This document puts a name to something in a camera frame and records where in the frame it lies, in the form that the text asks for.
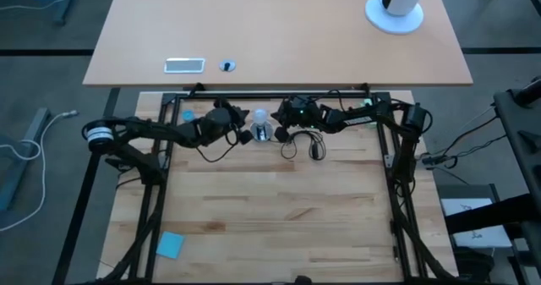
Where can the blue sticky note pad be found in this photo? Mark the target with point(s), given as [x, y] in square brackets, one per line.
[171, 244]

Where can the grey metal table foot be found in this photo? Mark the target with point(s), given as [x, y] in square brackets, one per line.
[17, 171]
[63, 6]

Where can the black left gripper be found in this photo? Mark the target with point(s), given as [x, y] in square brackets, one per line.
[220, 120]

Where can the white paper sheets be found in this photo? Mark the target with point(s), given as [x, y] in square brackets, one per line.
[486, 238]

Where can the chrome lamp base with socket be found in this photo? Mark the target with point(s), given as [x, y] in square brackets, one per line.
[262, 133]

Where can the black bag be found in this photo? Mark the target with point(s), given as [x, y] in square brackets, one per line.
[475, 266]

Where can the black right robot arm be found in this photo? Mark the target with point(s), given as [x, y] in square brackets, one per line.
[359, 118]

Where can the black aluminium table frame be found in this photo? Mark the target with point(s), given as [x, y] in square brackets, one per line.
[253, 95]

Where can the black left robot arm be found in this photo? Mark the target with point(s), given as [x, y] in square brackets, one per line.
[148, 126]

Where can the black equipment stand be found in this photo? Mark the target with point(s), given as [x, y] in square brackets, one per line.
[520, 120]

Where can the mint green stapler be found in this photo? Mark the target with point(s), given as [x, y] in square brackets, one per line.
[367, 102]

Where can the beige wooden desk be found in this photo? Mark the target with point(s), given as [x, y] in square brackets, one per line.
[274, 31]

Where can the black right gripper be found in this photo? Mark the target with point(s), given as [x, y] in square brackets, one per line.
[302, 116]

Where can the white round lamp base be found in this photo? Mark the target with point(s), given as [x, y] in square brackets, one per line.
[395, 23]

